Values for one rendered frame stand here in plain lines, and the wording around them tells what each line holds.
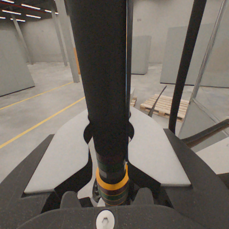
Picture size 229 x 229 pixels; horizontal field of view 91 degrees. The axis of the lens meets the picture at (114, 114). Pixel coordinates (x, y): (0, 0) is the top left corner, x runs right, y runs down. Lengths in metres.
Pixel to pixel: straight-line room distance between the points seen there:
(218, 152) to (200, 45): 5.18
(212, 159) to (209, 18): 12.04
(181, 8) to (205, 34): 6.99
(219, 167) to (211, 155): 0.05
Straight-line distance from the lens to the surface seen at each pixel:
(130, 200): 0.23
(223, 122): 0.35
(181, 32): 5.53
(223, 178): 0.29
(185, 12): 12.32
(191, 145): 0.27
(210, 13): 12.41
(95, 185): 0.41
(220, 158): 0.53
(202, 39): 5.58
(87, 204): 0.49
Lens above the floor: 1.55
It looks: 31 degrees down
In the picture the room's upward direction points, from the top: 3 degrees counter-clockwise
